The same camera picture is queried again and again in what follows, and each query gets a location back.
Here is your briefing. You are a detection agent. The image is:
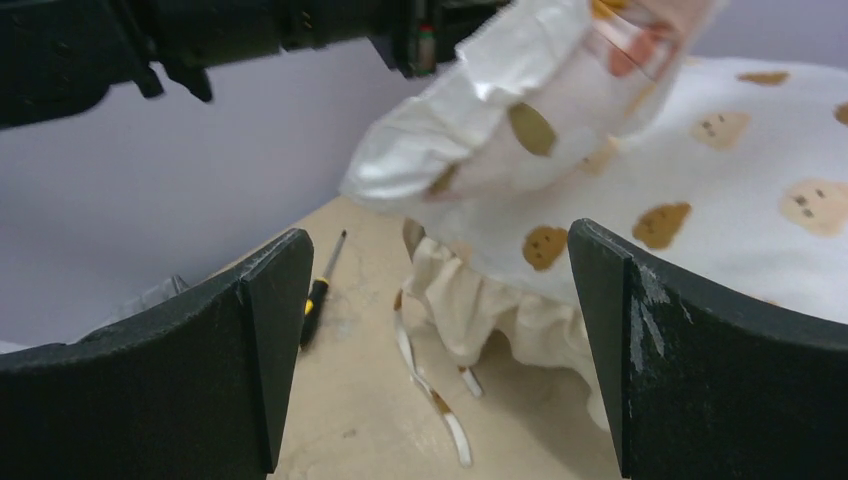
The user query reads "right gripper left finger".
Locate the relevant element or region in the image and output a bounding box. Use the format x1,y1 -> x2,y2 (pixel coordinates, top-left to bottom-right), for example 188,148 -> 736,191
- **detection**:
1,229 -> 314,479

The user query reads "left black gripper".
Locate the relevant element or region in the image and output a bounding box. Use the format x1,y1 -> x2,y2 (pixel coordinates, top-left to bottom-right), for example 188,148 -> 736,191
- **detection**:
368,0 -> 509,79

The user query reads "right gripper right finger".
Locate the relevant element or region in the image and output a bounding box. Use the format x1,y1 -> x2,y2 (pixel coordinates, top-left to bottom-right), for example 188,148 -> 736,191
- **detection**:
568,219 -> 847,479

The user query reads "floral print small pillow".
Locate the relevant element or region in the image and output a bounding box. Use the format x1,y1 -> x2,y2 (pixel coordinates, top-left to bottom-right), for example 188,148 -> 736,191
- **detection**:
340,1 -> 722,214

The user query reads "bear print white cushion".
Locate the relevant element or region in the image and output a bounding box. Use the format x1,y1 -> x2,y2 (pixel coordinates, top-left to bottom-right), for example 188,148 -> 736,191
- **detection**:
403,59 -> 847,429

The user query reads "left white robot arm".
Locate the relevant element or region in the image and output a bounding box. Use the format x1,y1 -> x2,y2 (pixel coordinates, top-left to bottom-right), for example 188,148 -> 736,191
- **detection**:
1,0 -> 499,129

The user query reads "yellow black screwdriver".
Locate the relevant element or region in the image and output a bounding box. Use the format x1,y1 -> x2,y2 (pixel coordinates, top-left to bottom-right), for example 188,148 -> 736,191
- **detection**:
299,230 -> 347,350

